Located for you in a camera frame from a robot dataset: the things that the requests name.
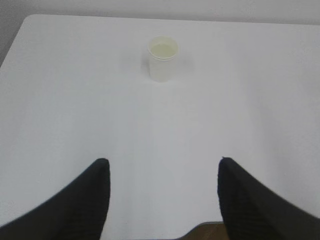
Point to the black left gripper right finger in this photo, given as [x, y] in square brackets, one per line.
[251, 211]

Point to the white paper cup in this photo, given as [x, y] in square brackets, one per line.
[162, 51]

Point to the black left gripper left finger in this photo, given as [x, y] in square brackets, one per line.
[77, 212]

